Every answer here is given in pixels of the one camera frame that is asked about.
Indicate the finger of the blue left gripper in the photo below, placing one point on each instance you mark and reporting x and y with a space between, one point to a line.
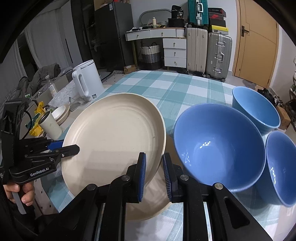
67 151
55 145

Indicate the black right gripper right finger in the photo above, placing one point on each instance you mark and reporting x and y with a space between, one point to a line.
168 180

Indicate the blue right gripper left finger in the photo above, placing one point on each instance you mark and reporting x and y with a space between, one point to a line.
141 168

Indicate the cream plate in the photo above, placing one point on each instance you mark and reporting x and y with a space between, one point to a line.
154 201
111 133

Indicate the blue bowl large front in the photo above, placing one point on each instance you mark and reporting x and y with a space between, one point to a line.
218 144

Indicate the left hand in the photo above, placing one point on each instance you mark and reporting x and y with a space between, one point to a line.
28 192

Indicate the cream tumbler cup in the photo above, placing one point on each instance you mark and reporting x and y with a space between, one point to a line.
50 126

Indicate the small cream lidded bowl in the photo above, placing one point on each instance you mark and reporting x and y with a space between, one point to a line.
61 113

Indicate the metal phone stand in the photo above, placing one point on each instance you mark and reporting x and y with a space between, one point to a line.
73 104

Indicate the bubble wrap sheet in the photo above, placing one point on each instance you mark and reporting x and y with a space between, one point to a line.
62 97

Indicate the white electric kettle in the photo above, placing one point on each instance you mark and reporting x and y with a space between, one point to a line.
87 80

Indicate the cardboard box on floor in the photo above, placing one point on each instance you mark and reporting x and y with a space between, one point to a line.
129 69

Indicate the woven laundry basket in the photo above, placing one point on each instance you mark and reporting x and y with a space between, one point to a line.
151 56

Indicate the silver suitcase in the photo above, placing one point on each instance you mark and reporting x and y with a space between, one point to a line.
218 56

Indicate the white drawer desk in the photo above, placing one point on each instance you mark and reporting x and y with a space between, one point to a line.
172 43

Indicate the black refrigerator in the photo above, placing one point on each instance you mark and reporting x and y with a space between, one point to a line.
100 33

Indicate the beige suitcase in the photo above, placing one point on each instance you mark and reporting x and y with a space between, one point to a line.
197 43

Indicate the stacked shoe boxes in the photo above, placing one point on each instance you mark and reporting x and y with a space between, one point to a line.
217 21

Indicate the wooden door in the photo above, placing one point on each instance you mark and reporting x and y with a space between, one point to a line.
256 45

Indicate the teal suitcase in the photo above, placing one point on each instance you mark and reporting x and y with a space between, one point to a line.
198 12

